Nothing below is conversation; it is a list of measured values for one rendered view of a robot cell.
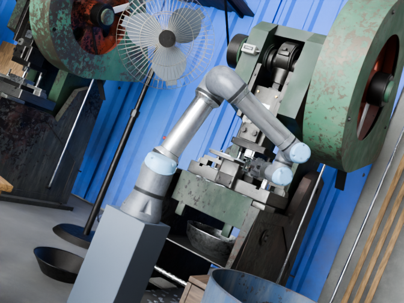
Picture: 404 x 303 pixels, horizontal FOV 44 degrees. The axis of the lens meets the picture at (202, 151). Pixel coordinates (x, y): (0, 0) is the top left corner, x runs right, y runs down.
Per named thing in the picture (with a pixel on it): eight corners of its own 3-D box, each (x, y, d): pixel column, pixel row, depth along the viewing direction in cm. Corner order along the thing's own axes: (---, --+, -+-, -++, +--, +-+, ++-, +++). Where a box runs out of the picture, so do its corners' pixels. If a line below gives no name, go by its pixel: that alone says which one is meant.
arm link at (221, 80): (225, 54, 177) (320, 149, 182) (220, 59, 188) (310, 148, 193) (202, 77, 176) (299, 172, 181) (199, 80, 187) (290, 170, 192)
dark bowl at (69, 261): (59, 291, 204) (66, 275, 204) (13, 260, 218) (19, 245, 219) (104, 288, 230) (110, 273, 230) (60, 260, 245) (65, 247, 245)
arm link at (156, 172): (133, 186, 173) (148, 149, 173) (134, 182, 187) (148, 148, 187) (166, 198, 175) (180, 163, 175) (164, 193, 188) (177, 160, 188)
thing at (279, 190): (284, 196, 235) (291, 177, 235) (253, 184, 243) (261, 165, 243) (287, 198, 240) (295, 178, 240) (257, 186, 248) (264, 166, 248)
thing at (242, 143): (262, 159, 238) (267, 148, 239) (227, 145, 248) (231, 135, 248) (273, 165, 253) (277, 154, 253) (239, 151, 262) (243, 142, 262)
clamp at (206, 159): (223, 172, 251) (231, 153, 251) (196, 161, 259) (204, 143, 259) (228, 174, 256) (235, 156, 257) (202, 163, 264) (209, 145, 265)
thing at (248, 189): (265, 204, 226) (270, 192, 226) (186, 170, 247) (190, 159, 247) (284, 210, 252) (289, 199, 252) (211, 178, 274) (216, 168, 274)
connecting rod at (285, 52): (274, 104, 238) (300, 38, 239) (252, 97, 244) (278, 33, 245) (287, 115, 256) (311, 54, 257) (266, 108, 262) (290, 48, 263)
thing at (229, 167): (224, 186, 220) (235, 158, 220) (198, 175, 227) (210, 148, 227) (244, 193, 242) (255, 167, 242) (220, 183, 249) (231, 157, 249)
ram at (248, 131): (258, 144, 235) (282, 86, 236) (231, 134, 242) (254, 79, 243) (270, 151, 250) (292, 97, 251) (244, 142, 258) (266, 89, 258)
